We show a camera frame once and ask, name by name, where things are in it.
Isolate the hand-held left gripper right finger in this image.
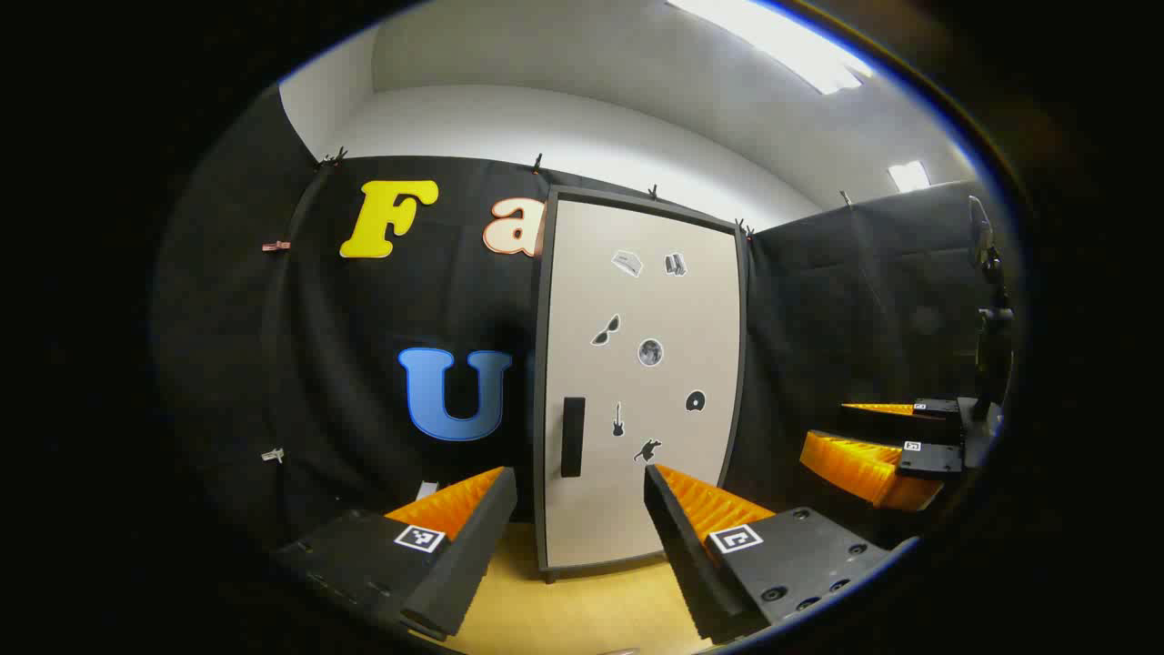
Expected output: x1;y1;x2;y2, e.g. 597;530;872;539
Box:
643;462;897;647

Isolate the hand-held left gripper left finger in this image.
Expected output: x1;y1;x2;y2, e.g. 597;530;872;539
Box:
271;466;519;642

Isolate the grey cabinet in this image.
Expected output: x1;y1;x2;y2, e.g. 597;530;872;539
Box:
532;185;751;585

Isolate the black backdrop cloth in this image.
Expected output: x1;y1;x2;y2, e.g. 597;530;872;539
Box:
150;84;1012;556

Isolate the small ceiling light panel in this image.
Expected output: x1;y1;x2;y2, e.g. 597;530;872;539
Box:
887;160;932;194

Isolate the long ceiling light panel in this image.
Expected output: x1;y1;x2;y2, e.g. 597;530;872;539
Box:
668;0;874;96

